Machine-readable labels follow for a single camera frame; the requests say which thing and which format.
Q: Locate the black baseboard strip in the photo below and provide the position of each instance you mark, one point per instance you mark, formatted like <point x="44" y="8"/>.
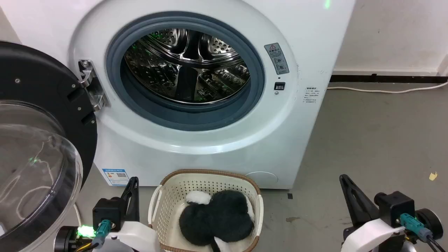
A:
<point x="385" y="78"/>

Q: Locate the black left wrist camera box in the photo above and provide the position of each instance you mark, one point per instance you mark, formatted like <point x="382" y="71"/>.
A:
<point x="106" y="211"/>

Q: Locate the grey rubber door gasket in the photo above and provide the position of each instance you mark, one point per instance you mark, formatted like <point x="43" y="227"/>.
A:
<point x="140" y="105"/>

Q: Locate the cream perforated laundry basket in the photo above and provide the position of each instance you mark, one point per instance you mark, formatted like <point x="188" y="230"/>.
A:
<point x="168" y="199"/>

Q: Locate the white front-load washing machine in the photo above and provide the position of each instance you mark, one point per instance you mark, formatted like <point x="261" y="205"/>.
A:
<point x="308" y="31"/>

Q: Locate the grey warning sticker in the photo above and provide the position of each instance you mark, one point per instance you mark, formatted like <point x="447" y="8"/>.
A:
<point x="277" y="58"/>

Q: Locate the blue white energy label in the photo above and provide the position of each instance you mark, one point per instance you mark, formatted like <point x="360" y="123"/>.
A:
<point x="116" y="176"/>

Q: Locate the round white filter cover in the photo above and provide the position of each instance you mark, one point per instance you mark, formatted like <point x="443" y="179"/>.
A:
<point x="263" y="178"/>

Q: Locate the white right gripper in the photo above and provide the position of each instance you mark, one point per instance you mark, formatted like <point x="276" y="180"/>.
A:
<point x="367" y="236"/>

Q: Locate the black and white plush toy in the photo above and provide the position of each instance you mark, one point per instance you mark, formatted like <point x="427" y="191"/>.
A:
<point x="224" y="217"/>

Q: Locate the black round washer door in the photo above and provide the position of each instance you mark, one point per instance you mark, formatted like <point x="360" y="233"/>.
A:
<point x="38" y="91"/>

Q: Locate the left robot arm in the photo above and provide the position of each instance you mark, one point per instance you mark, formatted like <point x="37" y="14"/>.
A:
<point x="66" y="239"/>

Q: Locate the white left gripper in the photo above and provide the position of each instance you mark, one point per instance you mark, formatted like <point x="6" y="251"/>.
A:
<point x="136" y="238"/>

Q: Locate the small yellow paper scrap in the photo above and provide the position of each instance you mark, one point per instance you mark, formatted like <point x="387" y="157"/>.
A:
<point x="433" y="176"/>

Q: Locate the stainless steel washer drum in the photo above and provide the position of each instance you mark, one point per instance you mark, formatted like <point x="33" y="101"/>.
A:
<point x="189" y="70"/>

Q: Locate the metal door hinge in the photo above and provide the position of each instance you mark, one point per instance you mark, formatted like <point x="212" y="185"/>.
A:
<point x="91" y="84"/>

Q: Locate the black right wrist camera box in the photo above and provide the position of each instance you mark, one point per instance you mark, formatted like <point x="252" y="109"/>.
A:
<point x="395" y="208"/>

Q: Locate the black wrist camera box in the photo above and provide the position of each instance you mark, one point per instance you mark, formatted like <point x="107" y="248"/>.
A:
<point x="395" y="208"/>
<point x="106" y="211"/>

